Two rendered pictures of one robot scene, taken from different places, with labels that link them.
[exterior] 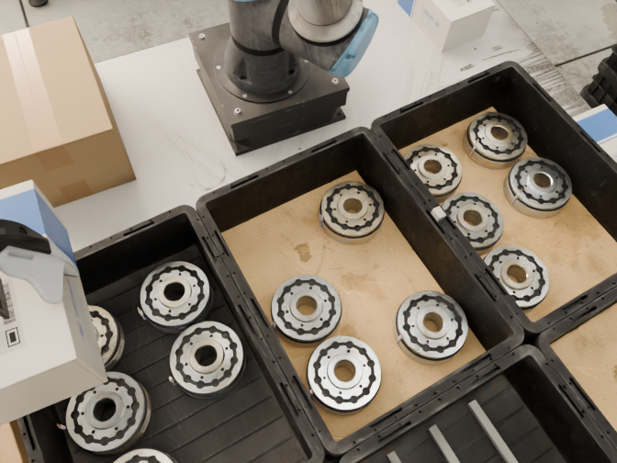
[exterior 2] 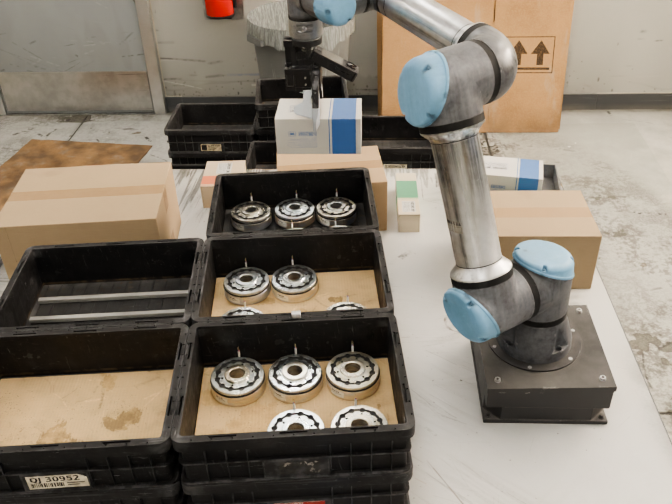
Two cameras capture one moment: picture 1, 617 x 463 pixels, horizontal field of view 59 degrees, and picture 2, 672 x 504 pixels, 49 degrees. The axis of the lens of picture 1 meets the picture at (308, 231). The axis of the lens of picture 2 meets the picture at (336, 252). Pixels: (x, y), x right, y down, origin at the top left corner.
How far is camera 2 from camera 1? 1.51 m
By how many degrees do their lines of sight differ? 72
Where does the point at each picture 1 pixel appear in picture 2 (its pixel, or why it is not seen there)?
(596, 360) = (154, 404)
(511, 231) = (273, 409)
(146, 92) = not seen: hidden behind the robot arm
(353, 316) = (277, 306)
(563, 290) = (209, 414)
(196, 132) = not seen: hidden behind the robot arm
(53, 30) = (586, 226)
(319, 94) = (486, 365)
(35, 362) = (280, 113)
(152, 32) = not seen: outside the picture
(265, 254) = (346, 284)
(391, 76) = (530, 484)
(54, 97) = (515, 219)
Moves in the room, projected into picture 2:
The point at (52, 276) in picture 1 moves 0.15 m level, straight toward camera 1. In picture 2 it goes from (305, 111) to (242, 123)
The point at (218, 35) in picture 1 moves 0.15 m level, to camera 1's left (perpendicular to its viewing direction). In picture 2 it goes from (579, 321) to (596, 284)
